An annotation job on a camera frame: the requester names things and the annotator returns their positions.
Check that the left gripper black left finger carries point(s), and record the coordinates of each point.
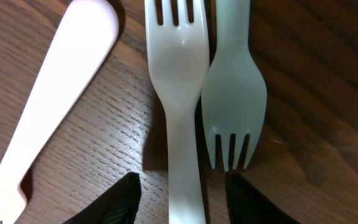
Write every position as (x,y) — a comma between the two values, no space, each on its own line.
(118,205)

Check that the white plastic fork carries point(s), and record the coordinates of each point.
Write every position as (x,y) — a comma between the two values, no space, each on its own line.
(84,37)
(234,93)
(178,60)

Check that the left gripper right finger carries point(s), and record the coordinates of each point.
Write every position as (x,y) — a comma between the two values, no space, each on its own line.
(246,205)

